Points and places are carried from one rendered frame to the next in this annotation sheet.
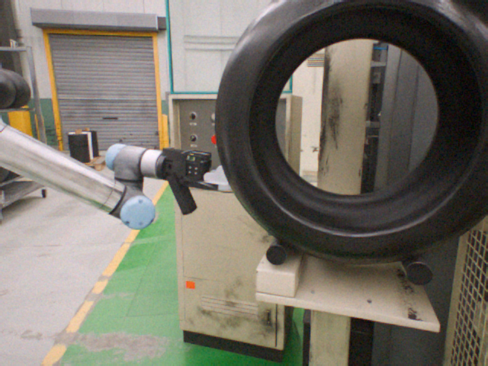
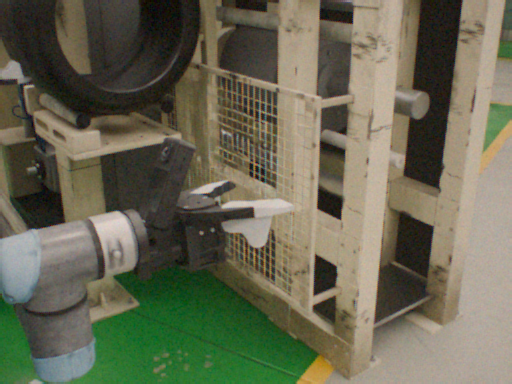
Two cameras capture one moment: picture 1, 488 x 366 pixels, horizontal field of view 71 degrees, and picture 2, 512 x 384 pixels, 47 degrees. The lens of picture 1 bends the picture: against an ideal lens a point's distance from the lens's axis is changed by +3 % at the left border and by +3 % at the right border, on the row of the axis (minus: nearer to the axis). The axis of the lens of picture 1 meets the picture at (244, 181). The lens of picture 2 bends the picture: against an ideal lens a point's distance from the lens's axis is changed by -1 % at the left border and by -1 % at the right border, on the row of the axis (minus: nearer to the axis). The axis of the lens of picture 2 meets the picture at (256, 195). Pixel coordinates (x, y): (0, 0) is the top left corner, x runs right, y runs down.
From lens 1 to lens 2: 124 cm
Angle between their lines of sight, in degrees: 51
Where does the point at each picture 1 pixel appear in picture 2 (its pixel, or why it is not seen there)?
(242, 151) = (55, 45)
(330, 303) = (123, 144)
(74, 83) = not seen: outside the picture
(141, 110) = not seen: outside the picture
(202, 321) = not seen: outside the picture
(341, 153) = (71, 40)
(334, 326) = (92, 197)
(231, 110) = (42, 14)
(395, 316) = (160, 137)
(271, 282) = (83, 142)
